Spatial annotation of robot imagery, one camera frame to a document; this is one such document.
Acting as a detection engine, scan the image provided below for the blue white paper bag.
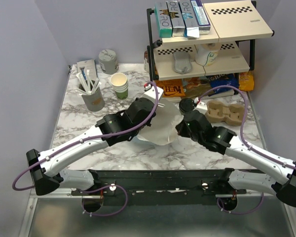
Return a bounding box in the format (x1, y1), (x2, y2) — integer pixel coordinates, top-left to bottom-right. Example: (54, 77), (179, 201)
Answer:
(134, 98), (183, 146)

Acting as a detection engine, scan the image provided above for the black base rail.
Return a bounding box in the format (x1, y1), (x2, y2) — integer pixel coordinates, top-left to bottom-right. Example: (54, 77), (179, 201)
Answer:
(71, 168), (246, 206)

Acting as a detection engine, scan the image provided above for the grey marbled canister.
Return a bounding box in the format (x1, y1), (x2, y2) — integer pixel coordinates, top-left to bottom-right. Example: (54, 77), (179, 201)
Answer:
(98, 49), (119, 75)

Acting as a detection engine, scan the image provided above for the stack of green paper cups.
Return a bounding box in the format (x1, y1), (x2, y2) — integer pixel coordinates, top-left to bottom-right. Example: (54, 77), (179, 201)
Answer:
(110, 73), (128, 100)

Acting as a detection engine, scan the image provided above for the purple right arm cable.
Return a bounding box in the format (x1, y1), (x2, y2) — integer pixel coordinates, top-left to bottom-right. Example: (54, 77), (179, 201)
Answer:
(194, 85), (296, 215)

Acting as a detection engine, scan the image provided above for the toilet paper roll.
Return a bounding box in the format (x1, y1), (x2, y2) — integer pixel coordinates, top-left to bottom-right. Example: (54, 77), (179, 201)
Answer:
(195, 43), (221, 67)

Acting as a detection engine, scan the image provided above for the teal toothpaste box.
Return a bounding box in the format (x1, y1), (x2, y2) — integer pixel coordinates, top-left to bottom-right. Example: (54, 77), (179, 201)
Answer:
(154, 1), (173, 38)

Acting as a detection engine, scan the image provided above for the black and cream shelf rack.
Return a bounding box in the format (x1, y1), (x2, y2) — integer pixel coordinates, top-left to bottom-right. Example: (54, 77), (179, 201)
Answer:
(147, 0), (274, 102)

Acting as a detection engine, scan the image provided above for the blue razor in package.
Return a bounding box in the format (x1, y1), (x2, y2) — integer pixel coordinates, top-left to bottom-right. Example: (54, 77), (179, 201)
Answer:
(77, 59), (98, 81)

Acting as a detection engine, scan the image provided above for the silver blue toothpaste box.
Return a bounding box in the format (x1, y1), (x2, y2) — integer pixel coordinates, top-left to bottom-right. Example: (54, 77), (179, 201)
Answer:
(179, 0), (200, 39)

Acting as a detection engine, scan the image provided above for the blue white toothpaste box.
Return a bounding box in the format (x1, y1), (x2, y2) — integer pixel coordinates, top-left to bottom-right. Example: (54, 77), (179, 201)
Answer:
(190, 0), (211, 35)

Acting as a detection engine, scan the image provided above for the grey straw holder cup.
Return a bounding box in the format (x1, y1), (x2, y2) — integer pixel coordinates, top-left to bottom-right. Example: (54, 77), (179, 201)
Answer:
(76, 70), (105, 112)

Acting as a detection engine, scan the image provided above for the blue doritos bag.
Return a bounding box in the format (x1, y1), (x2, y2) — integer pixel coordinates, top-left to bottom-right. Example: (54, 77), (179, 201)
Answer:
(206, 74), (239, 88)

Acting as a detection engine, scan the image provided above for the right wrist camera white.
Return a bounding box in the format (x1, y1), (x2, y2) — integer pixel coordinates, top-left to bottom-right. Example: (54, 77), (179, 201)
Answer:
(194, 97), (208, 115)

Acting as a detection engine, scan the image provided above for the yellow snack bag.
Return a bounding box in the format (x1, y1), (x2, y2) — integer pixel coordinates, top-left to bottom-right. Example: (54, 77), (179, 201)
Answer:
(238, 71), (255, 92)

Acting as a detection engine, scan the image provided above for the olive brown snack bag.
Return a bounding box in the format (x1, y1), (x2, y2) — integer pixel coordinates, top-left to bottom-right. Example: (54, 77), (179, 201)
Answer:
(181, 76), (212, 99)

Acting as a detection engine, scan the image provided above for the orange kettle chips bag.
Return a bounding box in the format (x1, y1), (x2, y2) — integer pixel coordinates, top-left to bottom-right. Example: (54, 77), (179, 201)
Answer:
(154, 79), (185, 97)

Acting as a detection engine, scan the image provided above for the grey sponge pouch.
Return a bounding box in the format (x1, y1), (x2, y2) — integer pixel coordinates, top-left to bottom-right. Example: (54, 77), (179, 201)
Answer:
(173, 51), (192, 74)

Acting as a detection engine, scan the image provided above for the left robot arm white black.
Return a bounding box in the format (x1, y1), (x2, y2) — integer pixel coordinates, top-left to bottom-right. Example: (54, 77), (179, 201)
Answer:
(26, 98), (156, 196)

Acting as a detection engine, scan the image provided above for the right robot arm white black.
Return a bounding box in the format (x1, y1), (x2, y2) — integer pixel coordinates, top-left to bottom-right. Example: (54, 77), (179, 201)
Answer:
(176, 110), (296, 207)

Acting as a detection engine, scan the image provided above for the black plastic cup lid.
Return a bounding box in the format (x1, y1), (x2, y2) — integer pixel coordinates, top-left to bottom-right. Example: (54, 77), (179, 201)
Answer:
(179, 98), (196, 115)

